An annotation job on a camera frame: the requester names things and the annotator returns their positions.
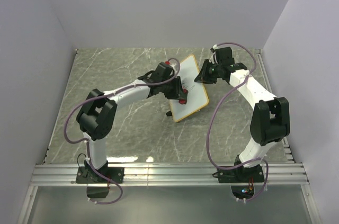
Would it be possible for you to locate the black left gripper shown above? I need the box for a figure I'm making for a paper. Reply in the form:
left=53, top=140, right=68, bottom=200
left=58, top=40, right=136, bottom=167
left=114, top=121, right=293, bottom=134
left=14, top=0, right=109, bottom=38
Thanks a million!
left=162, top=76, right=187, bottom=101

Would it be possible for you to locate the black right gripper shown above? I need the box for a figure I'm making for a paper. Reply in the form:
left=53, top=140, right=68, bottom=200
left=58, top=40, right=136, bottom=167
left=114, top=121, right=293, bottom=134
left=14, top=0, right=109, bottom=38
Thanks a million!
left=194, top=60, right=221, bottom=85

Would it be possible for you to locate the red whiteboard eraser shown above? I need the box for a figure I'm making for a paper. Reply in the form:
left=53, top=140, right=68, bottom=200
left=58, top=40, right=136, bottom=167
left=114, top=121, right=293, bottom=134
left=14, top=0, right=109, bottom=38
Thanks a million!
left=179, top=89, right=188, bottom=105

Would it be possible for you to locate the small whiteboard with orange frame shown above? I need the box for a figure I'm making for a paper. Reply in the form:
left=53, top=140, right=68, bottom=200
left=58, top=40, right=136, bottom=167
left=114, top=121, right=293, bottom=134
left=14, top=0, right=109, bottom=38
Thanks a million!
left=169, top=54, right=209, bottom=122

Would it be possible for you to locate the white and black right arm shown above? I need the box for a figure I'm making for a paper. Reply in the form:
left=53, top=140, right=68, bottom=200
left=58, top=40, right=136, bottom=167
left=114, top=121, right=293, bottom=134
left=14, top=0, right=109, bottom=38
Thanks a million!
left=194, top=42, right=290, bottom=182

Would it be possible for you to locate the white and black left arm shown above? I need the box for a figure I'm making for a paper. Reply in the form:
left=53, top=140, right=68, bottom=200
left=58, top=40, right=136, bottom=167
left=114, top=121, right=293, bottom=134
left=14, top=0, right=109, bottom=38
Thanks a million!
left=76, top=58, right=188, bottom=183

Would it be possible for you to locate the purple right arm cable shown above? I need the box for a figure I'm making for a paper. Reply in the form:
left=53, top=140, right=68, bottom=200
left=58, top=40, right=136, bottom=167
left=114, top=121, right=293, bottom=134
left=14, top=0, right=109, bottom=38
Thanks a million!
left=206, top=42, right=270, bottom=202

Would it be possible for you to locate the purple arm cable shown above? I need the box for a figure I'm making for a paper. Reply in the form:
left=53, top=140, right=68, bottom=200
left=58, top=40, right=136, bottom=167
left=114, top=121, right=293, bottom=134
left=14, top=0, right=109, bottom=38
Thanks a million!
left=206, top=42, right=270, bottom=202
left=65, top=58, right=182, bottom=204

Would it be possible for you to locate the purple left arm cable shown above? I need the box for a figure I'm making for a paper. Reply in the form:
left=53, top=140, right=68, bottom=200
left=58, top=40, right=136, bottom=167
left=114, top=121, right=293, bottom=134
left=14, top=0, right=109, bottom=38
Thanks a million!
left=65, top=58, right=182, bottom=204

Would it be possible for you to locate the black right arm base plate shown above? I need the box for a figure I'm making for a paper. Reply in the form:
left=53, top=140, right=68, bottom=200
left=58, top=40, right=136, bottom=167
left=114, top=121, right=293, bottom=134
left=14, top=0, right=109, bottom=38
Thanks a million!
left=212, top=165, right=268, bottom=202

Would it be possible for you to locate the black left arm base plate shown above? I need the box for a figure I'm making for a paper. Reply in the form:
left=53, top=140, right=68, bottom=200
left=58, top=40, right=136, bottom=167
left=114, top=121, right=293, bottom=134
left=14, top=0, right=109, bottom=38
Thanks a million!
left=75, top=165, right=124, bottom=199

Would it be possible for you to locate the aluminium mounting rail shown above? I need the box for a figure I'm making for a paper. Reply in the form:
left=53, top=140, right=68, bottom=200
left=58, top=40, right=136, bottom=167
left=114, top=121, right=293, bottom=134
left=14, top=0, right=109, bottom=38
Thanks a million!
left=30, top=163, right=309, bottom=187

